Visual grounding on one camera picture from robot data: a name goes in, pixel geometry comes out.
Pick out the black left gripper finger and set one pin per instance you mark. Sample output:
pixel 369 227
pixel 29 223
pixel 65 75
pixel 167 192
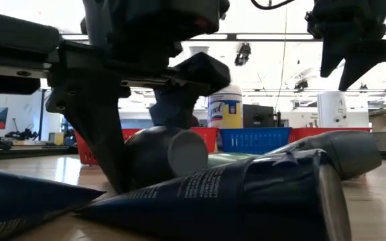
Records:
pixel 92 110
pixel 183 103

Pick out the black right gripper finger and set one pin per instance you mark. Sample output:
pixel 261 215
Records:
pixel 335 50
pixel 369 55

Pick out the gray toiletry tube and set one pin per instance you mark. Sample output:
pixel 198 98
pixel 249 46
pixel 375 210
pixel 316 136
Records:
pixel 156 154
pixel 347 154

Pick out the green toiletry bottle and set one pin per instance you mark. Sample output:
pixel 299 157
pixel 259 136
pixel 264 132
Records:
pixel 230 159

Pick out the black toiletry tube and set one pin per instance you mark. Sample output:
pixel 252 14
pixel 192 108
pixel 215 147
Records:
pixel 230 201
pixel 18 201

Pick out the red plastic basket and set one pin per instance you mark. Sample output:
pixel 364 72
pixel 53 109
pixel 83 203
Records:
pixel 85 150
pixel 297 135
pixel 210 140

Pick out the white yellow wipes canister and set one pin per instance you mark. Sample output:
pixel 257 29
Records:
pixel 224 107

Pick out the yellow box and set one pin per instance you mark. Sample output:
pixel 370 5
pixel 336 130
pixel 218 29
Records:
pixel 56 139

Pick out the black ceiling spotlight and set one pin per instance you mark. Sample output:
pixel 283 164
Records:
pixel 242 55
pixel 301 85

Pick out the white column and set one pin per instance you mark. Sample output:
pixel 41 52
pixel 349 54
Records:
pixel 330 110

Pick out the black monitor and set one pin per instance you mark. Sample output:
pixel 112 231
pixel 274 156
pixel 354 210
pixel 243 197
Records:
pixel 258 116

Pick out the background work table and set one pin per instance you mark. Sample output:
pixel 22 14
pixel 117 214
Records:
pixel 25 152

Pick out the blue plastic basket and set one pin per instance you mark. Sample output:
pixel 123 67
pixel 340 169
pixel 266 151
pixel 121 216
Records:
pixel 256 140

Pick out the black overhead frame bar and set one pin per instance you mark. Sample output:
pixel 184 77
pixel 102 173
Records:
pixel 273 37

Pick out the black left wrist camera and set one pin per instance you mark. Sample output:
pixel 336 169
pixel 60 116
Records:
pixel 166 16

